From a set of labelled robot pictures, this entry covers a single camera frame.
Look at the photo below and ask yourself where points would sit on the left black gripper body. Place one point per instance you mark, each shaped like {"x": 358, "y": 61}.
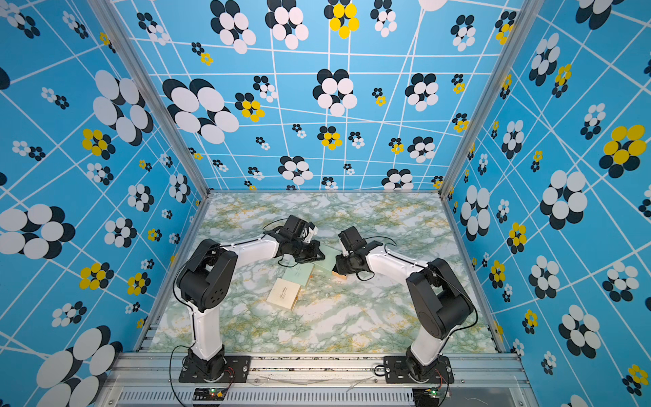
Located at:
{"x": 302, "y": 250}

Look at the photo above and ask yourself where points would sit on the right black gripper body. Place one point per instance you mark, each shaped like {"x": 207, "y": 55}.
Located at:
{"x": 345, "y": 264}

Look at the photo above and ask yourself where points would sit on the beige drawer jewelry box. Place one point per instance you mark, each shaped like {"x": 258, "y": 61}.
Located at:
{"x": 284, "y": 294}

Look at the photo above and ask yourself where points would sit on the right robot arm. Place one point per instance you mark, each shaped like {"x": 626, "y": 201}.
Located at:
{"x": 441, "y": 303}

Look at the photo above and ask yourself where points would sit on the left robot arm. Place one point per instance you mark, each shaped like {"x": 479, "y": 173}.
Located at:
{"x": 203, "y": 283}

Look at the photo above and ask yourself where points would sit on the right circuit board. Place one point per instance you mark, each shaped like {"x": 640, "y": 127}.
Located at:
{"x": 428, "y": 397}

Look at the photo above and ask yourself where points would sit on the circuit board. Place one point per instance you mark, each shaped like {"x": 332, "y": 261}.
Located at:
{"x": 210, "y": 394}
{"x": 428, "y": 397}

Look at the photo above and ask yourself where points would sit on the left circuit board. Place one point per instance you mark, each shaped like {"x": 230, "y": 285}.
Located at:
{"x": 210, "y": 394}

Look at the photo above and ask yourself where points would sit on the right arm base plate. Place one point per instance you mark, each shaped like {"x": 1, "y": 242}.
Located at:
{"x": 407, "y": 370}

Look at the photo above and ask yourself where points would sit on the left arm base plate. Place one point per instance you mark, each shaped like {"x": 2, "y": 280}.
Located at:
{"x": 220, "y": 369}

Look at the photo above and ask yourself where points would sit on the aluminium front rail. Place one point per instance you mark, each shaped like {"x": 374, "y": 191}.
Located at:
{"x": 151, "y": 379}

